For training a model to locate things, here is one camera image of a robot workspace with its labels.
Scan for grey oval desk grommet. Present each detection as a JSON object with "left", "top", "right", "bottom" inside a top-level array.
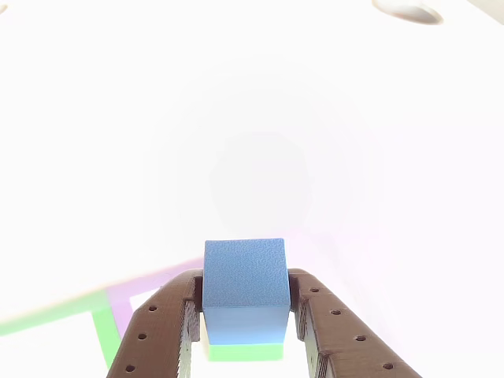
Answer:
[{"left": 372, "top": 0, "right": 445, "bottom": 26}]

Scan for green square frame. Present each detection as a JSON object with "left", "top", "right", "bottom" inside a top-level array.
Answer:
[{"left": 0, "top": 291, "right": 123, "bottom": 369}]

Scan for purple square frame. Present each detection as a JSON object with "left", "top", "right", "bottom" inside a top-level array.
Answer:
[{"left": 105, "top": 255, "right": 206, "bottom": 330}]

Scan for small blue cube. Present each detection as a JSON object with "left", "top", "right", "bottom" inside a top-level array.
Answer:
[{"left": 203, "top": 237, "right": 291, "bottom": 347}]

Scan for green cube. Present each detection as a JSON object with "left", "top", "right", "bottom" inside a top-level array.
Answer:
[{"left": 207, "top": 343, "right": 285, "bottom": 362}]

